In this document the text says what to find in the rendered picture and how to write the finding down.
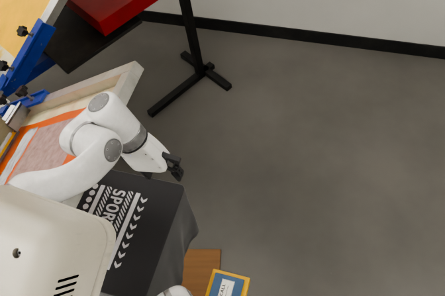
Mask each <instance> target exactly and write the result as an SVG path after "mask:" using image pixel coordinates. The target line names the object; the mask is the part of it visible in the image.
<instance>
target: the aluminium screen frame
mask: <svg viewBox="0 0 445 296"><path fill-rule="evenodd" d="M143 71H144V68H143V67H142V66H141V65H140V64H139V63H137V62H136V61H133V62H130V63H127V64H125V65H123V66H120V67H117V68H115V69H112V70H109V71H107V72H104V73H102V74H99V75H96V76H94V77H91V78H89V79H86V80H84V81H81V82H79V83H76V84H73V85H71V86H68V87H65V88H63V89H61V90H58V91H55V92H53V93H50V94H48V95H46V96H45V98H44V100H43V102H41V103H39V104H37V105H34V106H32V107H29V109H30V110H31V111H30V113H29V114H28V116H27V117H29V116H31V115H35V114H37V113H40V112H43V111H46V110H48V109H52V108H54V107H57V106H60V105H63V104H66V103H69V102H72V101H75V100H77V99H81V98H83V97H87V96H88V95H92V94H94V93H98V92H100V91H104V90H106V89H109V88H112V87H115V88H114V89H113V92H112V93H114V94H116V95H117V96H118V97H119V99H120V100H121V101H122V102H123V103H124V104H125V105H127V103H128V101H129V99H130V97H131V95H132V92H133V91H134V88H135V87H136V84H137V83H138V80H139V79H140V76H141V75H142V72H143ZM83 193H84V192H83ZM83 193H80V194H79V195H76V196H75V197H72V198H70V199H68V200H65V201H62V202H61V203H62V204H65V205H68V206H71V207H73V208H76V207H77V205H78V203H79V201H80V199H81V197H82V195H83Z"/></svg>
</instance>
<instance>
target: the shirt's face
mask: <svg viewBox="0 0 445 296"><path fill-rule="evenodd" d="M97 184H100V185H106V186H109V187H115V188H118V189H124V190H127V191H132V192H136V193H141V194H145V195H149V198H148V200H147V203H146V206H145V208H144V210H143V213H142V215H141V218H140V220H139V222H138V225H137V227H136V230H135V232H134V235H133V237H132V240H131V242H130V245H129V247H128V250H127V252H126V255H125V257H124V260H123V263H122V265H121V268H120V270H119V272H115V271H111V270H107V272H106V274H105V278H104V281H103V284H102V288H101V290H103V291H108V292H111V293H115V294H117V295H122V296H144V294H145V291H146V288H147V286H148V282H149V280H150V277H151V275H152V271H153V269H154V266H155V263H156V260H157V258H158V255H159V253H160V249H161V247H162V244H163V241H164V238H165V236H166V233H167V231H168V227H169V225H170V222H171V219H172V217H173V213H174V211H175V208H176V205H177V202H178V200H179V196H180V195H181V191H182V189H183V188H182V186H181V185H177V184H173V183H168V182H164V181H158V180H155V179H146V178H145V177H140V176H136V175H130V174H127V173H121V172H116V171H112V170H110V171H109V172H108V173H107V174H106V175H105V176H104V177H103V178H102V179H101V180H100V181H99V182H98V183H97ZM89 190H90V189H88V190H87V191H84V193H83V195H82V197H81V199H80V201H79V203H78V205H77V207H76V209H79V210H80V209H81V207H82V205H83V202H84V201H85V198H86V197H87V194H88V193H89Z"/></svg>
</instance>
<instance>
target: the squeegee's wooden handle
mask: <svg viewBox="0 0 445 296"><path fill-rule="evenodd" d="M5 122H6V121H4V120H3V119H1V118H0V145H1V144H2V142H3V141H4V139H5V137H6V136H7V135H8V133H9V132H10V133H12V132H13V129H11V128H9V127H8V126H7V125H6V124H5Z"/></svg>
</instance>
